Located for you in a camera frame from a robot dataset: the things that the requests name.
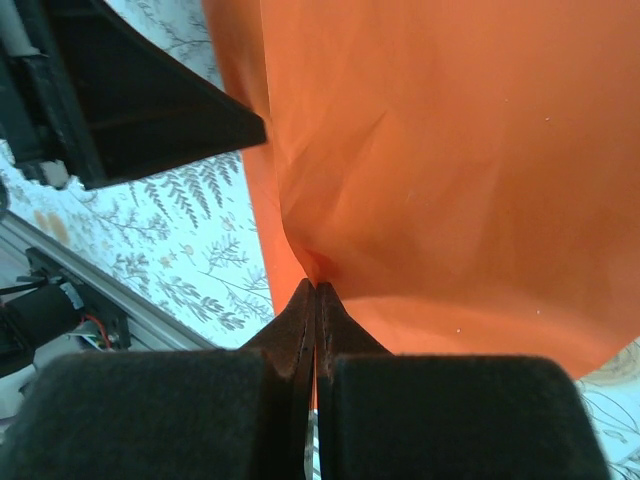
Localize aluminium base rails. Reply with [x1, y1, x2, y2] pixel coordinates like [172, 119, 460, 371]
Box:
[0, 209, 221, 354]

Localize orange wrapping paper sheet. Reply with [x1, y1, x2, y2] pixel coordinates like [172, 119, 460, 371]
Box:
[199, 0, 640, 381]

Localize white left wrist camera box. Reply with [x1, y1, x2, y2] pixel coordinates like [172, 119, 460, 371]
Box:
[0, 0, 40, 57]

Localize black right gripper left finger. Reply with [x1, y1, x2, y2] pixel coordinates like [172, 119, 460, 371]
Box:
[0, 278, 317, 480]

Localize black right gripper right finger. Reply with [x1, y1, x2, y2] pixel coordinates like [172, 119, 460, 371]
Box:
[315, 282, 614, 480]

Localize floral patterned table mat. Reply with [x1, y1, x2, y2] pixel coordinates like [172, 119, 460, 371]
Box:
[0, 0, 640, 480]

